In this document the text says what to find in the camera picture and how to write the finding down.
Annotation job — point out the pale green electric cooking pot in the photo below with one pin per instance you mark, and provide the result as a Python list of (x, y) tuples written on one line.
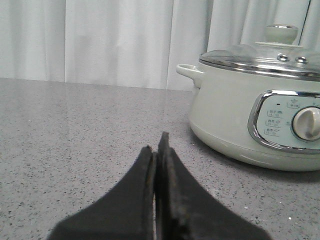
[(266, 121)]

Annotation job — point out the white curtain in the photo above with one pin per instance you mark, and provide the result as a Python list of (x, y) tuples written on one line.
[(136, 43)]

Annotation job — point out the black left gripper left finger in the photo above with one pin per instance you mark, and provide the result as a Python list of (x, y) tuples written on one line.
[(124, 213)]

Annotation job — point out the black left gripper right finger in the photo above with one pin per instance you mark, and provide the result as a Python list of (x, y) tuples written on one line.
[(185, 210)]

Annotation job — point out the glass pot lid with knob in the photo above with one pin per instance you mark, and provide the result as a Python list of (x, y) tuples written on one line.
[(277, 56)]

